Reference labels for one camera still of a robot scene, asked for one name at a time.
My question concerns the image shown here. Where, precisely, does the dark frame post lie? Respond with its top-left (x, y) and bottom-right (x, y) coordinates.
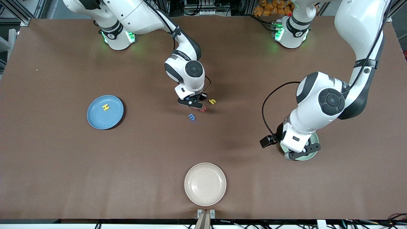
top-left (240, 0), bottom-right (255, 16)

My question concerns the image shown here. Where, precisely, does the brown table cover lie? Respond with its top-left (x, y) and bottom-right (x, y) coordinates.
top-left (0, 15), bottom-right (407, 220)

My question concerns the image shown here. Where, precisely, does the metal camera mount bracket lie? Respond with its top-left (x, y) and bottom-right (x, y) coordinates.
top-left (197, 209), bottom-right (216, 219)

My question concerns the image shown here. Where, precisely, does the green plate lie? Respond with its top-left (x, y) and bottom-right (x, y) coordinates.
top-left (280, 131), bottom-right (319, 161)

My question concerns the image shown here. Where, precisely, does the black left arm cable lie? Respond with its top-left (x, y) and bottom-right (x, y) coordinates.
top-left (262, 0), bottom-right (392, 137)

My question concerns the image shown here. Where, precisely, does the beige plate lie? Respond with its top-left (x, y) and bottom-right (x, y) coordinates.
top-left (184, 163), bottom-right (227, 206)

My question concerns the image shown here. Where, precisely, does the tan camera support post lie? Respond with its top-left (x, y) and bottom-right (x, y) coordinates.
top-left (195, 212), bottom-right (211, 229)

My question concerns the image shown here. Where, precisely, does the blue plate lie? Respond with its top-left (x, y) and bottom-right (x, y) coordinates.
top-left (87, 95), bottom-right (124, 130)

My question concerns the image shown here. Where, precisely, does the orange snack bag pile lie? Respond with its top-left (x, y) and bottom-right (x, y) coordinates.
top-left (253, 0), bottom-right (294, 17)

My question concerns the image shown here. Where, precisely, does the grey side frame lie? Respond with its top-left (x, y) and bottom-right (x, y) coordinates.
top-left (0, 28), bottom-right (17, 75)

